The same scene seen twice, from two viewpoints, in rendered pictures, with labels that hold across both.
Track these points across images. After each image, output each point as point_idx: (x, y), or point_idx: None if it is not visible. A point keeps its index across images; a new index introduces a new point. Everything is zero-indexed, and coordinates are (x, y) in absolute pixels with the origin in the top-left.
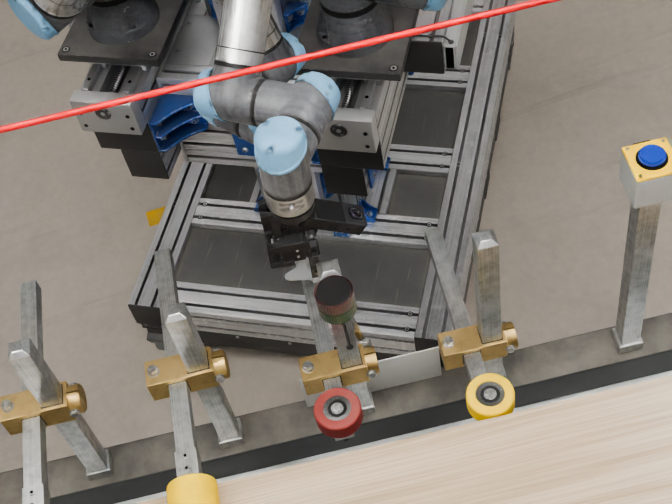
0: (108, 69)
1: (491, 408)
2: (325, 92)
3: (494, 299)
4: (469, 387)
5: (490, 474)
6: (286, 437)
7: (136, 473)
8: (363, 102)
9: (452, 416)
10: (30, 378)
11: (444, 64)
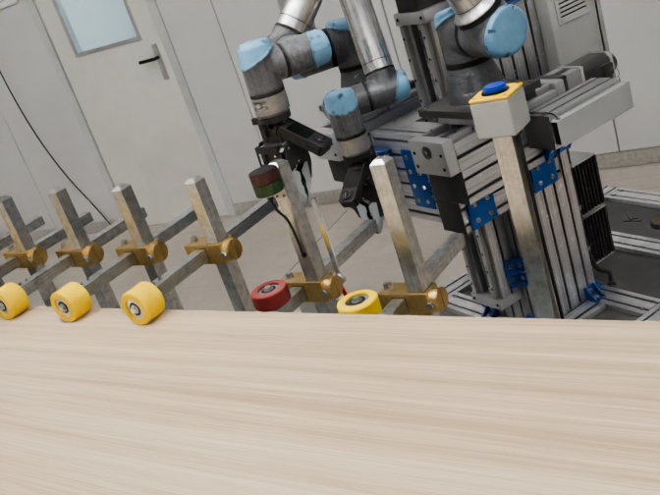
0: None
1: (347, 306)
2: (311, 37)
3: (401, 235)
4: (349, 294)
5: (302, 341)
6: None
7: None
8: (449, 135)
9: None
10: (125, 213)
11: (555, 140)
